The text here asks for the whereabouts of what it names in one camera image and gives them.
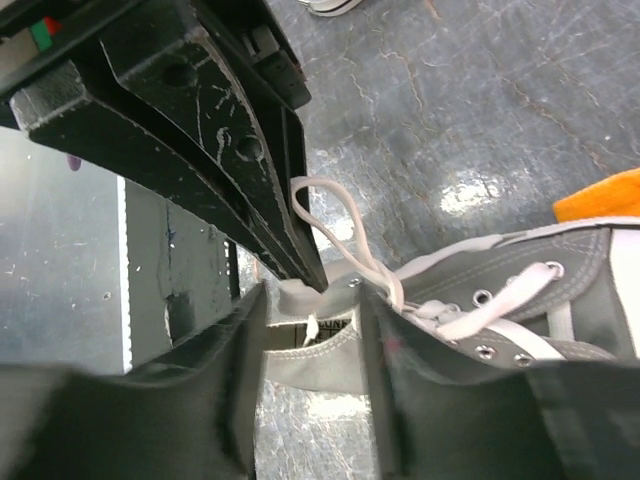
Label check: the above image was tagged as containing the white shoelace of sneaker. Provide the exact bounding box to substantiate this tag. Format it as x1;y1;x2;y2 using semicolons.
291;176;564;341

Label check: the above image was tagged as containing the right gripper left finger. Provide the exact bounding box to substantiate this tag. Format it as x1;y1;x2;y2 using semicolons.
1;284;268;479

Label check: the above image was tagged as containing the orange mickey mouse pillow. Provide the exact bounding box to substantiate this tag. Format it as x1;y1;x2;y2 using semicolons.
553;168;640;222

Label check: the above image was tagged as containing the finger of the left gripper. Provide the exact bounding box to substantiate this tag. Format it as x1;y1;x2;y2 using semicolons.
9;29;329;292
194;0;312;211

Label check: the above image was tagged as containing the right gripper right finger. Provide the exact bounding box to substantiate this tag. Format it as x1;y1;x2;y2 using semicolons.
359;287;639;479

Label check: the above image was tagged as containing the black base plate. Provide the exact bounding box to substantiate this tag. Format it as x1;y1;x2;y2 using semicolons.
119;181;231;367

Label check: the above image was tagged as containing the grey sneaker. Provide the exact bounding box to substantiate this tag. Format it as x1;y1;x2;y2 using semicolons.
299;0;362;17
265;217;639;395

